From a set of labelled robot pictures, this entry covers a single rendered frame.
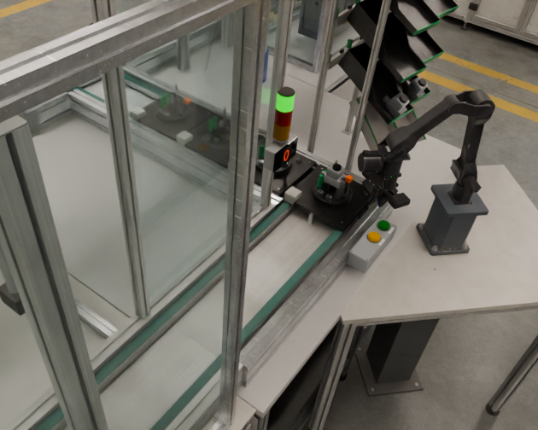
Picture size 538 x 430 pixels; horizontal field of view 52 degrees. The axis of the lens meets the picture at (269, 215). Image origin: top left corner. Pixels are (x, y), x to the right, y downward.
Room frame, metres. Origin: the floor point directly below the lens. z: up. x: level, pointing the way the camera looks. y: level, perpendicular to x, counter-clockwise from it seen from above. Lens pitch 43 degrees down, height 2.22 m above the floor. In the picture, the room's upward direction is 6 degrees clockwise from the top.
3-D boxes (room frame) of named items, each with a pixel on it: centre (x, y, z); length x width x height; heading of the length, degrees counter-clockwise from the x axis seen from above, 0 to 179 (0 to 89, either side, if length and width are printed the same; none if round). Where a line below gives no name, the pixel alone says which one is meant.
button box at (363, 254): (1.28, -0.35, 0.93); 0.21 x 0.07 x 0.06; 149
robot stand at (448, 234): (1.41, -0.62, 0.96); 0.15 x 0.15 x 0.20; 14
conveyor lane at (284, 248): (1.22, -0.03, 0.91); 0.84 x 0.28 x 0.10; 149
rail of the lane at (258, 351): (1.15, -0.20, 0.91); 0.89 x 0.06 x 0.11; 149
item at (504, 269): (1.46, -0.61, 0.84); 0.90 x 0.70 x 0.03; 104
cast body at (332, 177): (1.47, -0.20, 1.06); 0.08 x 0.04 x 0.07; 59
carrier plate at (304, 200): (1.46, -0.21, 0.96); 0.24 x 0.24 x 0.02; 59
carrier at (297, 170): (1.60, 0.01, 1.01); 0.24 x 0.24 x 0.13; 59
